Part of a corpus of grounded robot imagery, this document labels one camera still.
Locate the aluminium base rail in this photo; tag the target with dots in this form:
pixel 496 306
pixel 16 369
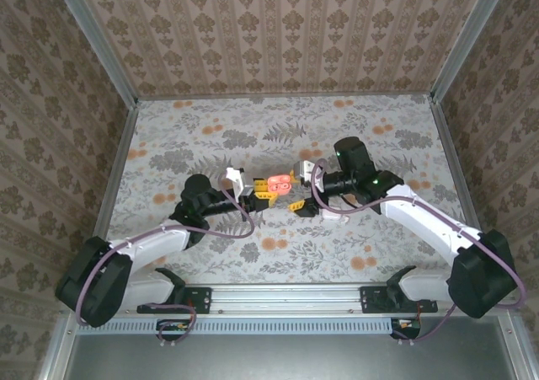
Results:
pixel 286 300

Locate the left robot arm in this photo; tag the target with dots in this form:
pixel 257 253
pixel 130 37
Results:
pixel 147 245

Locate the aluminium table edge rail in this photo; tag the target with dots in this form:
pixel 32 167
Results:
pixel 115 169
pixel 457 165
pixel 286 97

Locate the aluminium frame post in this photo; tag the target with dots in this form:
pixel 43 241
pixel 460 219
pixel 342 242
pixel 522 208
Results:
pixel 97 43
pixel 467 39
pixel 516 346
pixel 57 350

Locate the black control board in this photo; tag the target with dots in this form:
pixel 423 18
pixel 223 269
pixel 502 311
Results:
pixel 172 327
pixel 406 326

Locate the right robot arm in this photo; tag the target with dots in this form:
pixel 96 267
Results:
pixel 421 220

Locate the grey metal sheet panel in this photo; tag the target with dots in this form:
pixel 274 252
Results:
pixel 269 359

